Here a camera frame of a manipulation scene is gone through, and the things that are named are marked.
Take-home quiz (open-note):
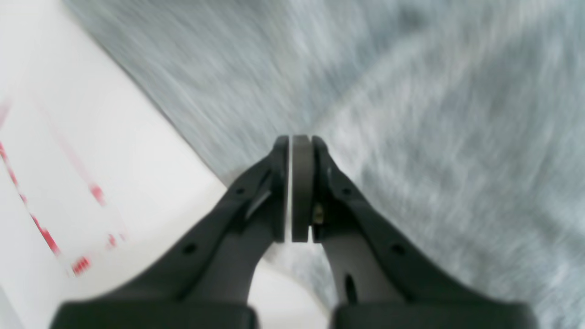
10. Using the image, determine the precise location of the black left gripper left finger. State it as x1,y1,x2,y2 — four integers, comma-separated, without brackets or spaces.
50,136,289,329

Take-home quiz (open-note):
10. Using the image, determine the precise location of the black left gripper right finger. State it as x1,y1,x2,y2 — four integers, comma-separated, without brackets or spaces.
291,135,537,329

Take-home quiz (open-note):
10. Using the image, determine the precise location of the grey t-shirt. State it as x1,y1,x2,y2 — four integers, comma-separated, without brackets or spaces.
65,0,585,329

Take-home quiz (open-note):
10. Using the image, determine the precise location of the red tape rectangle marking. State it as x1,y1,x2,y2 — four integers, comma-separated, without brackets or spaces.
1,101,128,276

